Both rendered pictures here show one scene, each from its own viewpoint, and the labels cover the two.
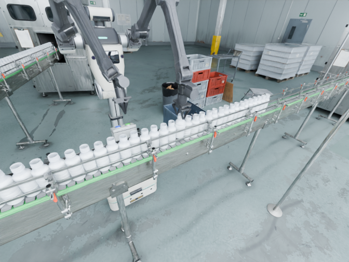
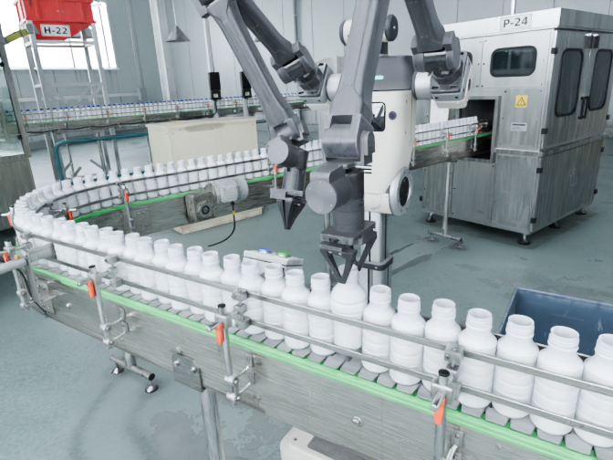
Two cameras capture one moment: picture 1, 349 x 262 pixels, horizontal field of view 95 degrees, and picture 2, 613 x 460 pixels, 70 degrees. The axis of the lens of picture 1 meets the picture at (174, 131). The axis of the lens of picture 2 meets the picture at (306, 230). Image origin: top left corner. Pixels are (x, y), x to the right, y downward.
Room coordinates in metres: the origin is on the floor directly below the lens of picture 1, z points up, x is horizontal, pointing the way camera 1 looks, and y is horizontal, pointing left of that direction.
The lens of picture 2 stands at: (0.51, -0.71, 1.53)
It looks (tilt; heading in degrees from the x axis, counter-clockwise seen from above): 18 degrees down; 69
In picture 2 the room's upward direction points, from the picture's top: 3 degrees counter-clockwise
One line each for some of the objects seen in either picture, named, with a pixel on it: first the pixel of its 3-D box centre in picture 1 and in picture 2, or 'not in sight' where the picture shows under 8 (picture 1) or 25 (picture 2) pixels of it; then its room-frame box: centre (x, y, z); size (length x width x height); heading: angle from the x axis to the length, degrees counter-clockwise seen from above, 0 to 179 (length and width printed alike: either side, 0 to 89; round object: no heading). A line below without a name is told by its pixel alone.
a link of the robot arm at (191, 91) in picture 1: (188, 84); (337, 170); (0.82, -0.06, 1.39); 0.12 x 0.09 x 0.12; 36
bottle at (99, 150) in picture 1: (101, 156); (179, 277); (0.57, 0.35, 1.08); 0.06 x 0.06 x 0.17
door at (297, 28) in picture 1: (291, 42); not in sight; (9.84, -5.83, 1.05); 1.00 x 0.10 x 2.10; 35
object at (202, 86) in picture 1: (191, 84); not in sight; (3.43, -0.31, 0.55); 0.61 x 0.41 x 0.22; 132
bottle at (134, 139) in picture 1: (134, 144); (234, 289); (0.68, 0.21, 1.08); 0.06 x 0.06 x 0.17
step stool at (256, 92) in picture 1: (255, 96); not in sight; (3.86, -1.98, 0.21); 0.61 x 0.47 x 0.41; 178
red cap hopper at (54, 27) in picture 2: not in sight; (73, 104); (-0.16, 7.02, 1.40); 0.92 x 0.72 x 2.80; 17
